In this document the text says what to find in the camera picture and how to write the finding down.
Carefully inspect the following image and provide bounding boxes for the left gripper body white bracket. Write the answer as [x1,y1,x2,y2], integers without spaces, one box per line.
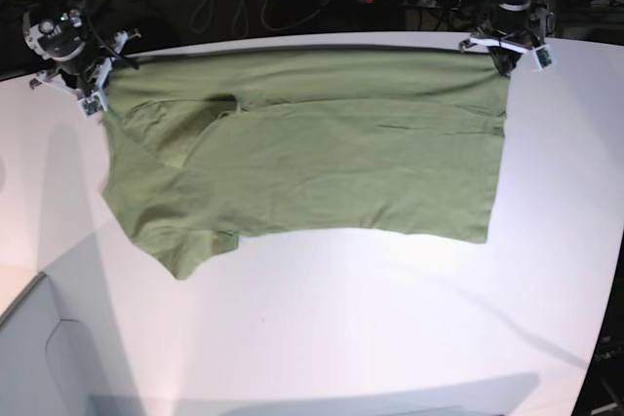
[458,4,555,70]

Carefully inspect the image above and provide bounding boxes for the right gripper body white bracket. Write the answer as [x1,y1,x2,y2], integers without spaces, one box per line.
[27,29,141,117]

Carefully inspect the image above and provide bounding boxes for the green T-shirt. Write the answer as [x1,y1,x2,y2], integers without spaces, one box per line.
[103,50,510,280]

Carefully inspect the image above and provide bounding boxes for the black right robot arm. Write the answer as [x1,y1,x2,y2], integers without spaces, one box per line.
[21,0,140,117]

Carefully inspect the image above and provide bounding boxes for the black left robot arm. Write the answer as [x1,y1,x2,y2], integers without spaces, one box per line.
[459,0,554,76]

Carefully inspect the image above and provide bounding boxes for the grey looped cable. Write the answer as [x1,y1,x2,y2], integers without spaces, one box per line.
[188,0,337,36]

